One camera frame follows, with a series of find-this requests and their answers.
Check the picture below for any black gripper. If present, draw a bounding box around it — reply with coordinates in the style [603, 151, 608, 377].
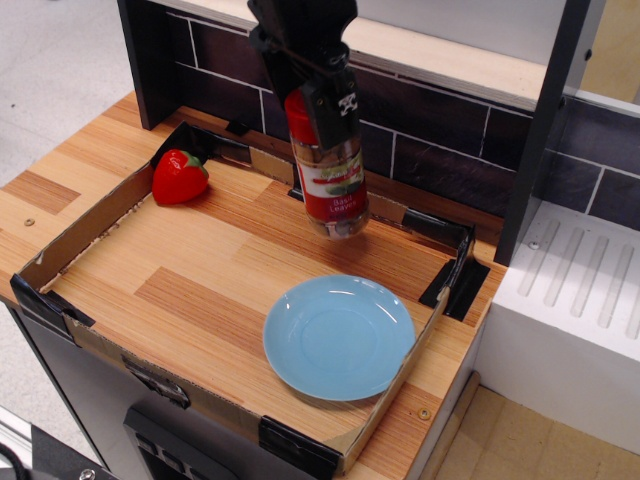
[247, 0, 359, 150]

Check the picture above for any basil bottle with red cap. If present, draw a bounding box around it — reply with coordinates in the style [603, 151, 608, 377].
[284, 90, 369, 240]

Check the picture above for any cardboard fence with black tape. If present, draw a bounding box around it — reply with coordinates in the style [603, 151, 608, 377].
[1, 118, 504, 479]

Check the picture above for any red toy strawberry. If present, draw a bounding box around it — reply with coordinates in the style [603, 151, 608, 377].
[151, 149, 209, 205]

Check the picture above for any light blue plate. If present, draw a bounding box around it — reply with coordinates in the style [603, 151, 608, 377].
[263, 275, 416, 401]

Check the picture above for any white dish drainer block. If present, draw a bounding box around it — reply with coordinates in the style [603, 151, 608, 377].
[475, 202, 639, 453]

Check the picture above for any dark grey shelf post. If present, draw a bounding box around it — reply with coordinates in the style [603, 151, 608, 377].
[494, 1, 590, 266]

